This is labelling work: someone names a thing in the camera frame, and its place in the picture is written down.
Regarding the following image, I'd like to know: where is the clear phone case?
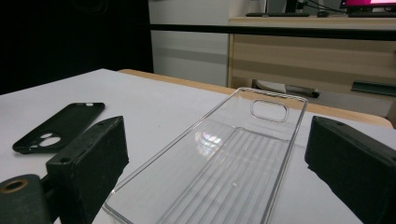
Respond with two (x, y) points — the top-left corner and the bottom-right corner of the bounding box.
(102, 87), (309, 224)

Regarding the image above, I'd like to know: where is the black phone case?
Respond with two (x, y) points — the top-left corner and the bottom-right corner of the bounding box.
(12, 102), (106, 155)

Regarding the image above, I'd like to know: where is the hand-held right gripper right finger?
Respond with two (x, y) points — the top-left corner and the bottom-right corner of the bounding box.
(304, 115), (396, 224)

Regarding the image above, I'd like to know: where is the computer monitor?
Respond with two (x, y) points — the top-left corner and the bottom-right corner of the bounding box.
(340, 0), (396, 9)

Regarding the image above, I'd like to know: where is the black metal bar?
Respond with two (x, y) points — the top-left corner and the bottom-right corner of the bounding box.
(148, 23), (396, 42)

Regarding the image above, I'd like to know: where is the dark green bracket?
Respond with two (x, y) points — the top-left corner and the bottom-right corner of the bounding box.
(350, 80), (396, 98)

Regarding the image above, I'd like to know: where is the coiled black cable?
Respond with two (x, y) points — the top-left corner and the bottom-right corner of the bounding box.
(70, 0), (109, 14)

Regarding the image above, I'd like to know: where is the grey object under desk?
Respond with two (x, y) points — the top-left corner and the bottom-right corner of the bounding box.
(251, 78), (321, 99)

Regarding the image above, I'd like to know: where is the black keyboard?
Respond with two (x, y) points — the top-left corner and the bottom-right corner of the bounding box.
(347, 11), (396, 19)
(245, 11), (311, 19)

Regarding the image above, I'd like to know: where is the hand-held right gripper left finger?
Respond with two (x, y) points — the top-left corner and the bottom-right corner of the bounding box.
(46, 115), (130, 224)

